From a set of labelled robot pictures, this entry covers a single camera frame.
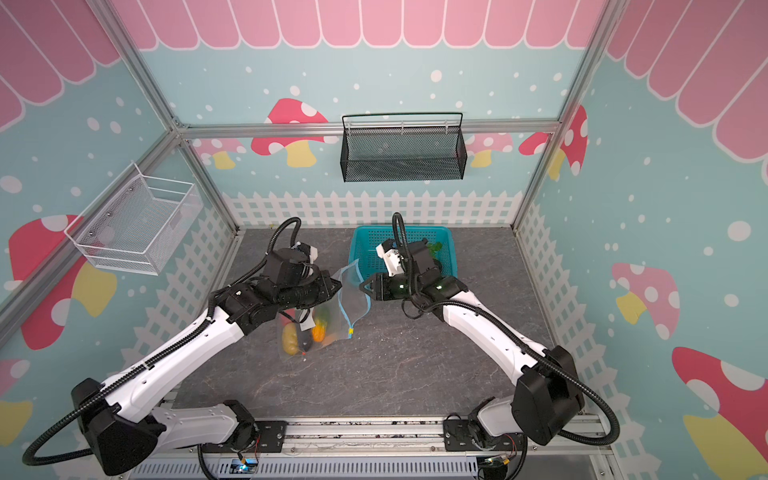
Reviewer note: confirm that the black mesh wall basket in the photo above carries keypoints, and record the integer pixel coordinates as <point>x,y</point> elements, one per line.
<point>401,147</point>

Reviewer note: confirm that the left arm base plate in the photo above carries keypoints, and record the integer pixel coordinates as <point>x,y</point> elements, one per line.
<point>264,435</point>

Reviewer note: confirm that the orange carrot toy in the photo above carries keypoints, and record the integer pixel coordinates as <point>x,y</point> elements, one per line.
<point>319,332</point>

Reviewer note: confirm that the yellow potato toy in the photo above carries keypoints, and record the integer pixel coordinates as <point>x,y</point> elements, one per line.
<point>289,339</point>

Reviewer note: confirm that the white wire wall basket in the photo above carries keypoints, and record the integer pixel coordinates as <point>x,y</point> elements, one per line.
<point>136,224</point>

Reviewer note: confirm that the aluminium front rail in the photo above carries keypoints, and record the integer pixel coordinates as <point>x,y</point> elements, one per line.
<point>370,436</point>

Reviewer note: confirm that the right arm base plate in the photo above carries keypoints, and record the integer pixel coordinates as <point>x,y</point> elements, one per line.
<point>464,435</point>

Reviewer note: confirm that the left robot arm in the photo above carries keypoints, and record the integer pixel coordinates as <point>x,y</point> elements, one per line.
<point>120,421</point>

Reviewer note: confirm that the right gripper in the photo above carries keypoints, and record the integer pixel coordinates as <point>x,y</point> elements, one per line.
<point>379,286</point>

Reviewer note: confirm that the teal plastic basket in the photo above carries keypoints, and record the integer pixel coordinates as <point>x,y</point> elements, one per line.
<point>366,239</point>

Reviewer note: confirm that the green leafy vegetable toy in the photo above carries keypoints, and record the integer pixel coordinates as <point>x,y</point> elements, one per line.
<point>435,247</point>

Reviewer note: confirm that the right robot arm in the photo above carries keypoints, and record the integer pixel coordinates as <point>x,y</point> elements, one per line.
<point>548,393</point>

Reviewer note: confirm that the clear zip top bag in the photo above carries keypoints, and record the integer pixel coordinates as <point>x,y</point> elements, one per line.
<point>347,307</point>

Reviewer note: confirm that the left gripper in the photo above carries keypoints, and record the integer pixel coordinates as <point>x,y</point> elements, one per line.
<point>323,280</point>

